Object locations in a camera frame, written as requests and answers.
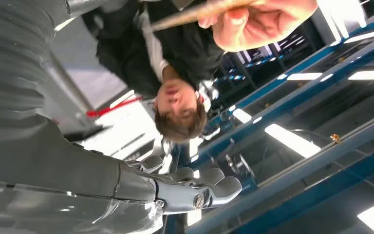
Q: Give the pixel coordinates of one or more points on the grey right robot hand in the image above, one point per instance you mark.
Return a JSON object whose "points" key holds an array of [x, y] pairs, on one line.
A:
{"points": [[45, 168]]}

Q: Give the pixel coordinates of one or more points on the person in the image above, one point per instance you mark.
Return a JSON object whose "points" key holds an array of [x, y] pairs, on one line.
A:
{"points": [[180, 48]]}

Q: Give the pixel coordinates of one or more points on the dark lit shelving rack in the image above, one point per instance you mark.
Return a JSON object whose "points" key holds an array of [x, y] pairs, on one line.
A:
{"points": [[264, 51]]}

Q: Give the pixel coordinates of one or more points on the grey kiosk stand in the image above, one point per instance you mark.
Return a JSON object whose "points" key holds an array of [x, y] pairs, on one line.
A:
{"points": [[67, 87]]}

